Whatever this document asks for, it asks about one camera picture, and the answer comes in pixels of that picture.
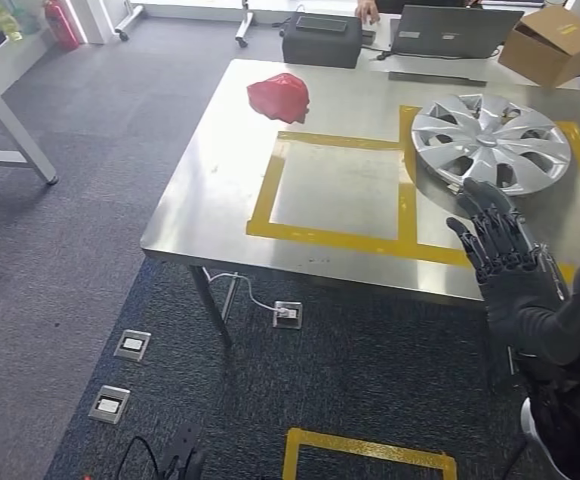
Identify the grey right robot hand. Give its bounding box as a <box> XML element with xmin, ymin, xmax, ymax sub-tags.
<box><xmin>445</xmin><ymin>177</ymin><xmax>580</xmax><ymax>369</ymax></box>

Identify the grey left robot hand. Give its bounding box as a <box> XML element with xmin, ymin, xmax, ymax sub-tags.
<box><xmin>184</xmin><ymin>450</ymin><xmax>207</xmax><ymax>480</ymax></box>

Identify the grey plastic wheel hubcap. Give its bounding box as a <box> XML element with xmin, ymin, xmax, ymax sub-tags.
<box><xmin>411</xmin><ymin>92</ymin><xmax>572</xmax><ymax>197</ymax></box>

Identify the steel workbench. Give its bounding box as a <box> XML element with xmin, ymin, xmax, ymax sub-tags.
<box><xmin>140</xmin><ymin>58</ymin><xmax>580</xmax><ymax>349</ymax></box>

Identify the steel floor socket box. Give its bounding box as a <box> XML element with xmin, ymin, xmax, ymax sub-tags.
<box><xmin>113</xmin><ymin>329</ymin><xmax>152</xmax><ymax>363</ymax></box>
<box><xmin>88</xmin><ymin>385</ymin><xmax>132</xmax><ymax>425</ymax></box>

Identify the large yellow tape rectangle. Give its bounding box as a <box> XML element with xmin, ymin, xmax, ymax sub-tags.
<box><xmin>399</xmin><ymin>104</ymin><xmax>580</xmax><ymax>286</ymax></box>

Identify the yellow floor tape square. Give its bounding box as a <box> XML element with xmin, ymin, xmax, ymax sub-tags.
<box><xmin>282</xmin><ymin>427</ymin><xmax>458</xmax><ymax>480</ymax></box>

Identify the brown cardboard box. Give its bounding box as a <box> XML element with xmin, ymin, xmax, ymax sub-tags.
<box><xmin>498</xmin><ymin>5</ymin><xmax>580</xmax><ymax>89</ymax></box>

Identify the small yellow tape rectangle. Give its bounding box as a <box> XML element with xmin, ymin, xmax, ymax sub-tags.
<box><xmin>245</xmin><ymin>104</ymin><xmax>418</xmax><ymax>256</ymax></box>

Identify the grey laptop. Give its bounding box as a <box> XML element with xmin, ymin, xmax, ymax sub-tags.
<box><xmin>391</xmin><ymin>5</ymin><xmax>525</xmax><ymax>60</ymax></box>

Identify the black fabric carry case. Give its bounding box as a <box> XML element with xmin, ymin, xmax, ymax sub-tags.
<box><xmin>282</xmin><ymin>11</ymin><xmax>363</xmax><ymax>70</ymax></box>

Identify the red crumpled plastic bag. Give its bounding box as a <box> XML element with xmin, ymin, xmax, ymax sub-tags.
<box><xmin>246</xmin><ymin>72</ymin><xmax>311</xmax><ymax>126</ymax></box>

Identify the dark flat phone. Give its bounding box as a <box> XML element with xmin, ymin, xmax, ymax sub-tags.
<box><xmin>295</xmin><ymin>15</ymin><xmax>349</xmax><ymax>34</ymax></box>

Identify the white wheeled stand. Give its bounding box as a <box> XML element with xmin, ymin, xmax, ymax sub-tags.
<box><xmin>115</xmin><ymin>0</ymin><xmax>255</xmax><ymax>49</ymax></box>

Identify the yellow green packet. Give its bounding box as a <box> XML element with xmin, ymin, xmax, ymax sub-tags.
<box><xmin>0</xmin><ymin>3</ymin><xmax>24</xmax><ymax>42</ymax></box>

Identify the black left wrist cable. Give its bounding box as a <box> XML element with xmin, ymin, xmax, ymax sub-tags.
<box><xmin>115</xmin><ymin>435</ymin><xmax>163</xmax><ymax>480</ymax></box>

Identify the white floor cable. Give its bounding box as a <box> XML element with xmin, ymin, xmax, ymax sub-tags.
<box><xmin>202</xmin><ymin>271</ymin><xmax>291</xmax><ymax>314</ymax></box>

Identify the floor socket with white cable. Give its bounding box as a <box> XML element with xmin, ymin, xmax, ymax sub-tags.
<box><xmin>273</xmin><ymin>301</ymin><xmax>304</xmax><ymax>331</ymax></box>

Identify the black cable bundle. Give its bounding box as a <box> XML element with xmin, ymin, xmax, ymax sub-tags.
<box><xmin>271</xmin><ymin>3</ymin><xmax>296</xmax><ymax>29</ymax></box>

